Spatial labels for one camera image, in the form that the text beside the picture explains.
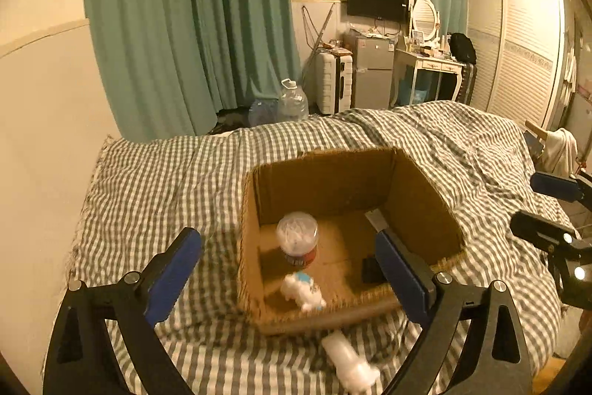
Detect black bag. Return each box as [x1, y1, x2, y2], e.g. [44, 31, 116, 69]
[448, 32, 477, 65]

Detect white hanging cloth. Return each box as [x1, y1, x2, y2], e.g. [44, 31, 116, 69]
[562, 48, 579, 100]

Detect grey checkered blanket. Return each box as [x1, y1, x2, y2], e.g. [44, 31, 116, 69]
[65, 101, 579, 395]

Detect wide green curtain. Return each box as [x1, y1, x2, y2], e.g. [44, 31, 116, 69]
[83, 0, 303, 141]

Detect white hard suitcase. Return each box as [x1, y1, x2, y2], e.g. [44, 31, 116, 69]
[316, 51, 354, 115]

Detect white dressing table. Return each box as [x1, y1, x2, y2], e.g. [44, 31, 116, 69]
[392, 48, 465, 106]

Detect cardboard box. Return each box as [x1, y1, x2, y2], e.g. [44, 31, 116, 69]
[237, 147, 467, 337]

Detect leaning pole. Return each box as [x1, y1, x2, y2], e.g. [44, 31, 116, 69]
[302, 4, 336, 53]

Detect clear cotton swab jar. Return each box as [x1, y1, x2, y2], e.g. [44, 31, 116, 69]
[276, 212, 319, 270]

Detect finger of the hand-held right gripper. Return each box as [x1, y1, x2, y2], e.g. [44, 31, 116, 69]
[510, 211, 580, 253]
[530, 171, 592, 211]

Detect clear large water jug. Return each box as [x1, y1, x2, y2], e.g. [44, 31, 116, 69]
[277, 78, 310, 123]

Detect silver small fridge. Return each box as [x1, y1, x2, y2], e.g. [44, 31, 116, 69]
[344, 29, 396, 110]

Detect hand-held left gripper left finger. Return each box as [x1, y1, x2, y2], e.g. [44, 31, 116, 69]
[44, 227, 204, 395]

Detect small white plush toy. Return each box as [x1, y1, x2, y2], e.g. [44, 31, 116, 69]
[280, 271, 327, 311]

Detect white louvred wardrobe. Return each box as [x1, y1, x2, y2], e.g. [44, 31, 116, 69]
[465, 0, 567, 132]

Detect grey flat packet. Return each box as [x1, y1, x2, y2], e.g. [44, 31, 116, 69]
[364, 209, 389, 234]

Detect white cloth on hanger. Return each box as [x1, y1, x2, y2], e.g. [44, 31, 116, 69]
[541, 128, 579, 176]

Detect white oval mirror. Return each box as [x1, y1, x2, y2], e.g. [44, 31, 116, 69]
[409, 0, 442, 44]

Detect wooden hanger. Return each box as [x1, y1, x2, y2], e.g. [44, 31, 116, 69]
[525, 120, 556, 141]

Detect white plastic bottle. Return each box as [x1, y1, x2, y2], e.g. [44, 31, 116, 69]
[321, 330, 381, 393]

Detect dark bag on floor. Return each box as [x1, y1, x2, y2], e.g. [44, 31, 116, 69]
[210, 108, 253, 135]

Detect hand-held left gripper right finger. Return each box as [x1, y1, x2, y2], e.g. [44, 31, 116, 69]
[374, 230, 534, 395]

